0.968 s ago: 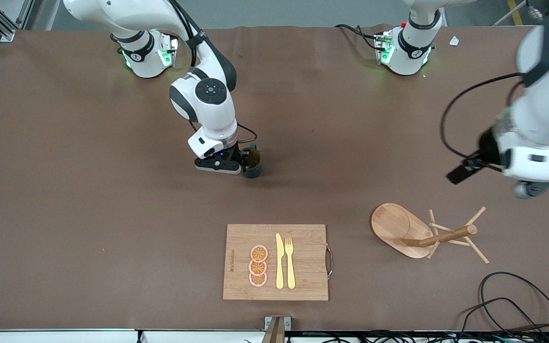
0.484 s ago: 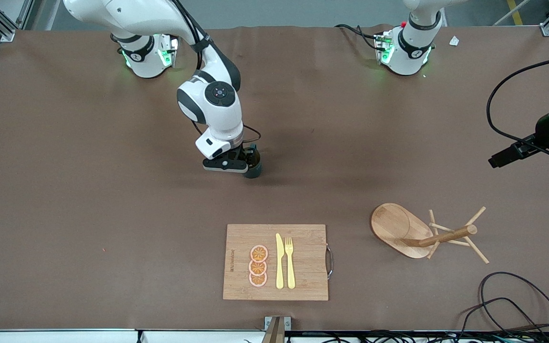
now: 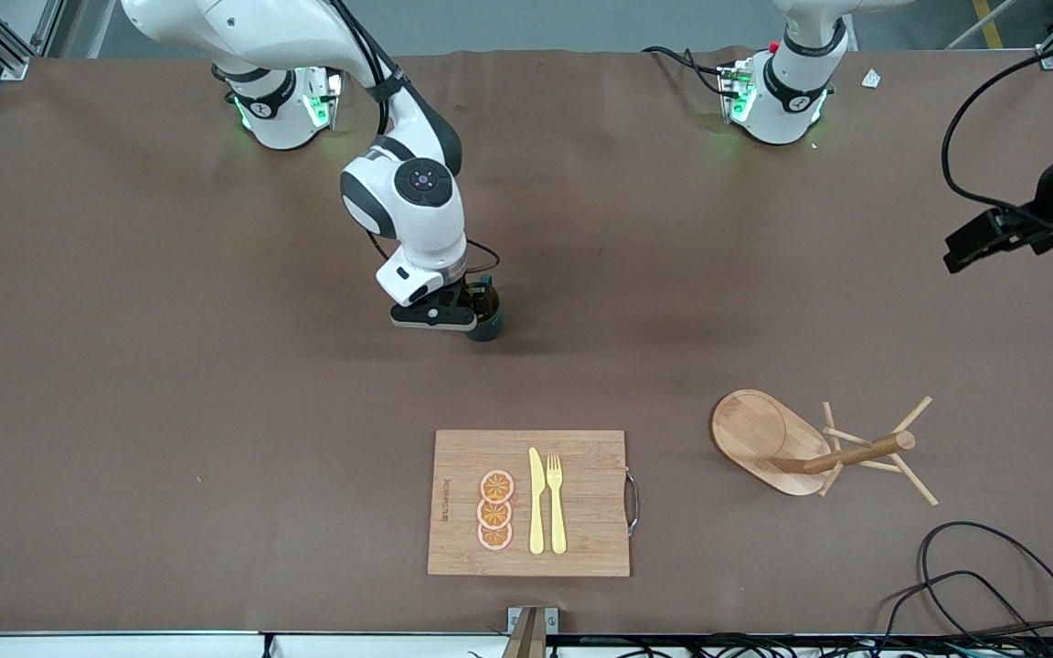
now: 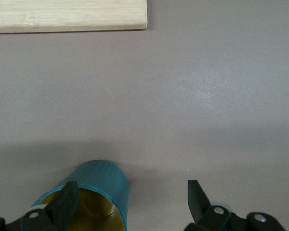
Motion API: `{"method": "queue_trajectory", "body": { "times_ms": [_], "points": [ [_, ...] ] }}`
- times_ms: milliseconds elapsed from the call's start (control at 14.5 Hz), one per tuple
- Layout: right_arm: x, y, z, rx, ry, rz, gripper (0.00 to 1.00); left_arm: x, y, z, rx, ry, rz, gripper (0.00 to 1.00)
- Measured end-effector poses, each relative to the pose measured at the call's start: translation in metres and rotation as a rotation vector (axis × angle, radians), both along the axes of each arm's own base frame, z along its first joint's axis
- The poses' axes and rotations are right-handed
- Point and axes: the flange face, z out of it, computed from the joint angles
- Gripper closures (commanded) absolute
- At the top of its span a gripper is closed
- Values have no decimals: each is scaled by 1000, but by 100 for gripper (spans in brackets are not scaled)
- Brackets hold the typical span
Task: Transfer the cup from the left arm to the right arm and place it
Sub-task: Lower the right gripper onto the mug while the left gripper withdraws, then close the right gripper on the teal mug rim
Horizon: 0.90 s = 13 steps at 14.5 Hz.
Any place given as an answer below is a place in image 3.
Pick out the black left base cable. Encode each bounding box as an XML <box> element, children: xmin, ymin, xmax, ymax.
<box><xmin>642</xmin><ymin>44</ymin><xmax>730</xmax><ymax>98</ymax></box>

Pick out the yellow plastic fork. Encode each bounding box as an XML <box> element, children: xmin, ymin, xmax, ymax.
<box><xmin>546</xmin><ymin>454</ymin><xmax>568</xmax><ymax>556</ymax></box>

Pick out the black looped cable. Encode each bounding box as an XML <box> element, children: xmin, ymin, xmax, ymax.
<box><xmin>874</xmin><ymin>568</ymin><xmax>1039</xmax><ymax>641</ymax></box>
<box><xmin>918</xmin><ymin>521</ymin><xmax>1053</xmax><ymax>654</ymax></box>

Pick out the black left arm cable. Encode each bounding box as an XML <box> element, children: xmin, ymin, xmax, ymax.
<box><xmin>940</xmin><ymin>44</ymin><xmax>1053</xmax><ymax>225</ymax></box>

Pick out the wooden mug tree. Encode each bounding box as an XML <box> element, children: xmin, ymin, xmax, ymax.
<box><xmin>708</xmin><ymin>388</ymin><xmax>940</xmax><ymax>508</ymax></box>

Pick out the aluminium camera post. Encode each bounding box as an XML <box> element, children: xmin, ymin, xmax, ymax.
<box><xmin>500</xmin><ymin>605</ymin><xmax>560</xmax><ymax>658</ymax></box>

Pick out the yellow plastic knife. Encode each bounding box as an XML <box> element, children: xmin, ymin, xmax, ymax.
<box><xmin>528</xmin><ymin>447</ymin><xmax>547</xmax><ymax>556</ymax></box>

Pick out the teal cup with yellow inside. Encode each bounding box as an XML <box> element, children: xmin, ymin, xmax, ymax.
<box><xmin>467</xmin><ymin>285</ymin><xmax>505</xmax><ymax>344</ymax></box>

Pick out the bamboo cutting board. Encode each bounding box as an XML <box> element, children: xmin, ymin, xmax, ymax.
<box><xmin>427</xmin><ymin>430</ymin><xmax>632</xmax><ymax>578</ymax></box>

